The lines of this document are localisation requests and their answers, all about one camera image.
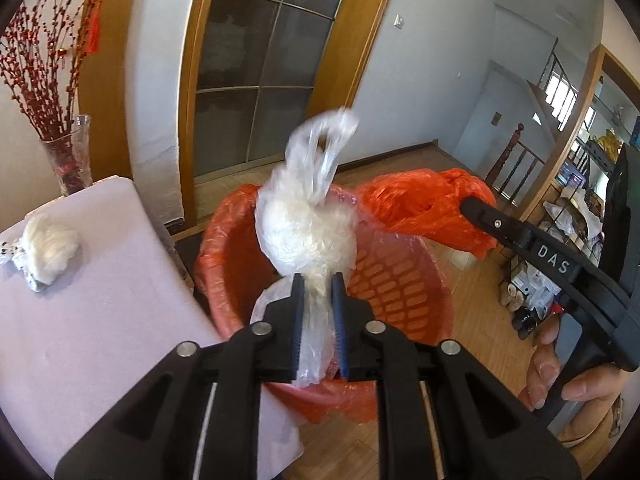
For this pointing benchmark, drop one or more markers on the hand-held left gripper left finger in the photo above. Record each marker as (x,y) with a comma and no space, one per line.
(294,340)

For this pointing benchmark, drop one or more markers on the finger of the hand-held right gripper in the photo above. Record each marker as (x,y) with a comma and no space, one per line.
(545,252)

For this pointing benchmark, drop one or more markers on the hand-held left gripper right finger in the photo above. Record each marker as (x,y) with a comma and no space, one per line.
(341,335)

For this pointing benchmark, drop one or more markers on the orange plastic basket bin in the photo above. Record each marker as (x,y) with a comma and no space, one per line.
(395,285)

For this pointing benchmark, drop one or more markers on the red basket with liner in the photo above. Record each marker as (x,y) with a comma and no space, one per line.
(225,260)

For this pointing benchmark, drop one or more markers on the clear bag with white stuffing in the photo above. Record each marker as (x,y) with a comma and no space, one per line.
(300,230)

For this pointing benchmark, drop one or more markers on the orange plastic bag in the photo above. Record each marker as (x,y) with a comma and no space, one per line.
(415,200)

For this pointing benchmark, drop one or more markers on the person's right hand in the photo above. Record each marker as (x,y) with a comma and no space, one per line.
(542,375)

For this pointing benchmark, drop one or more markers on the cluttered metal shoe rack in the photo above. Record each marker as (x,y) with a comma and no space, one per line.
(565,210)

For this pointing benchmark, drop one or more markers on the beige shoes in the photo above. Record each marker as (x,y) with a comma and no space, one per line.
(511,296)

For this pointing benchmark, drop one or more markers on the black shoes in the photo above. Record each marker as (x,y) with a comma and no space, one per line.
(526,321)

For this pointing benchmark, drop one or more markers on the red-brown wooden stair railing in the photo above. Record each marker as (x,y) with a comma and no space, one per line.
(515,145)

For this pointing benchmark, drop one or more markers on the staircase with metal railing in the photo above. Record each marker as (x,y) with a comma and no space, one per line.
(542,95)

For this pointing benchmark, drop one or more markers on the pale lavender tablecloth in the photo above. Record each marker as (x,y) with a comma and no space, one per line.
(100,335)

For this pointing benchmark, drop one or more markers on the white cotton wad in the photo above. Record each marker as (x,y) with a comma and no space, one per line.
(50,245)

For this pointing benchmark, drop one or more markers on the clear glass vase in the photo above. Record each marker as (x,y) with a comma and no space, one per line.
(70,160)

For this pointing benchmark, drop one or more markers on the grey spotted wrapper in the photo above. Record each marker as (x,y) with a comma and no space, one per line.
(10,255)

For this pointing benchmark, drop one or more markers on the frosted glass sliding door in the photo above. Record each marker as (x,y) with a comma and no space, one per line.
(280,35)

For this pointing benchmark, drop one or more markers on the red flower branches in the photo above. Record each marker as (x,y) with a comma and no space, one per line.
(35,85)

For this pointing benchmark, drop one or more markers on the red knot tassel ornament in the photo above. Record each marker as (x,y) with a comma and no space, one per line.
(94,35)

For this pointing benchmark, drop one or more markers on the small red lantern ornament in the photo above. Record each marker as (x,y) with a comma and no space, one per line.
(61,52)

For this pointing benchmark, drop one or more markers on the wooden partition frame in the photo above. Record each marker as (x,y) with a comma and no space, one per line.
(575,125)

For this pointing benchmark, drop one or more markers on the brown wall box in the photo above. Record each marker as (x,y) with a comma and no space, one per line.
(496,117)

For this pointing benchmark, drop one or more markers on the small white light switch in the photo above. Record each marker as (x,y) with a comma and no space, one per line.
(399,21)

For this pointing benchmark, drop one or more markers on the wooden door frame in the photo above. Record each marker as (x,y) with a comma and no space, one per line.
(350,50)

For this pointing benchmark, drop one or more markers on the wooden wall trim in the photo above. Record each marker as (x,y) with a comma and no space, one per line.
(107,110)

